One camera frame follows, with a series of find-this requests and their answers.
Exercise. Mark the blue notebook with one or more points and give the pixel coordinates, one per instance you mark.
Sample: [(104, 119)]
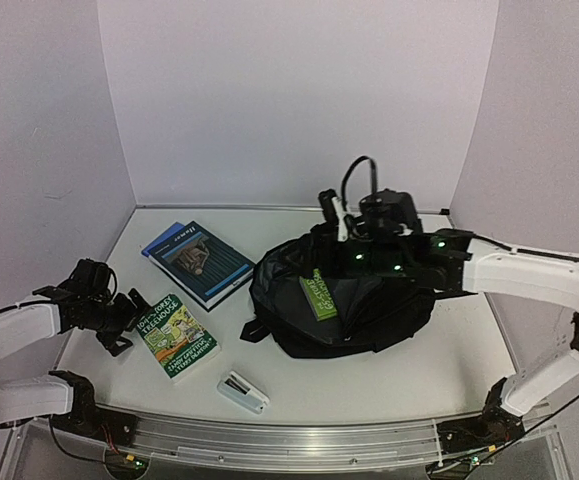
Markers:
[(166, 234)]

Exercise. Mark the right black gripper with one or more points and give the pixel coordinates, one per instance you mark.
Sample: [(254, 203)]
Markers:
[(326, 250)]

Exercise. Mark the aluminium mounting rail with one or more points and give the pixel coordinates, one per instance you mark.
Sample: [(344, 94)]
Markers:
[(304, 449)]

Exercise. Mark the dark blue hardcover book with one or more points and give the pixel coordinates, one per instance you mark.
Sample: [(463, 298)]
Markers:
[(204, 266)]

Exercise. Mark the black student backpack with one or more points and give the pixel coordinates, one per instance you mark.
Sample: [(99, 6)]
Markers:
[(373, 313)]

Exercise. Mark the white stapler box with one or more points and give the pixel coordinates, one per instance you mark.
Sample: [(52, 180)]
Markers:
[(239, 390)]

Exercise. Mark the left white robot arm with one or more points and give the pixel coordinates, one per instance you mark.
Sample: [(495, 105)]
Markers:
[(65, 398)]

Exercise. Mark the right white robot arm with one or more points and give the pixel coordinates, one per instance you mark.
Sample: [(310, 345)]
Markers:
[(541, 275)]

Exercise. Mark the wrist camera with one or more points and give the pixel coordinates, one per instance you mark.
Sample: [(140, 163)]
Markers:
[(50, 292), (390, 213)]

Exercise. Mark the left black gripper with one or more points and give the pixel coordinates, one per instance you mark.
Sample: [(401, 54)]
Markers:
[(128, 312)]

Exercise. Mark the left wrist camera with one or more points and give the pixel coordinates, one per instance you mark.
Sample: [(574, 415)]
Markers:
[(50, 292)]

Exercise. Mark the green paperback book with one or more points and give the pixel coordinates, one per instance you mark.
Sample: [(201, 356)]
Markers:
[(176, 339), (318, 297)]

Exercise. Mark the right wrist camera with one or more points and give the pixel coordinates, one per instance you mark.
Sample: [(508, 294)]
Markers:
[(390, 213)]

